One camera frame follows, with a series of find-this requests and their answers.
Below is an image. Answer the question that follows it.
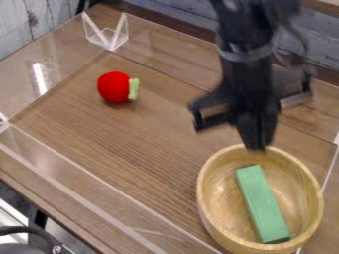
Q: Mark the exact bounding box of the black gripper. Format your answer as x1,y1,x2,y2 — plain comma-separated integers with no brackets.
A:
190,56,314,150

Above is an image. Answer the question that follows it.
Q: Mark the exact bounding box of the green rectangular foam stick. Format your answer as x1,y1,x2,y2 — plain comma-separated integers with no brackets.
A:
237,165,291,244

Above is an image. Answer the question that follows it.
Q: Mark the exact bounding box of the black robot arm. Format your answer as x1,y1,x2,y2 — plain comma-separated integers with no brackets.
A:
190,0,309,151

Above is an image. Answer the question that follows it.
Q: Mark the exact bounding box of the brown wooden bowl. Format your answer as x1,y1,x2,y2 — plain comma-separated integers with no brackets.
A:
197,144,325,254

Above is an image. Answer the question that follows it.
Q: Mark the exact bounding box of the small light green block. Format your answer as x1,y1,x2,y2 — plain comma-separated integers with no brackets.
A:
128,78,139,100

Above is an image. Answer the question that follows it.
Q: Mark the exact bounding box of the red ball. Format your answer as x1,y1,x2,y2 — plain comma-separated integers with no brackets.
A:
96,71,130,103

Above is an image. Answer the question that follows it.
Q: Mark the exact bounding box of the black stand under table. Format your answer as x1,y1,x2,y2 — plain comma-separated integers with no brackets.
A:
0,197,78,254

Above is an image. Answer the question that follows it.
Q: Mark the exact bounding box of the clear acrylic corner bracket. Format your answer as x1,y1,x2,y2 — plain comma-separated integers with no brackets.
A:
82,12,128,52

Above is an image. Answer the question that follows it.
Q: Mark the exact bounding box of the clear acrylic front wall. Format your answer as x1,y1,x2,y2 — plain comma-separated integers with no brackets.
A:
0,115,222,254

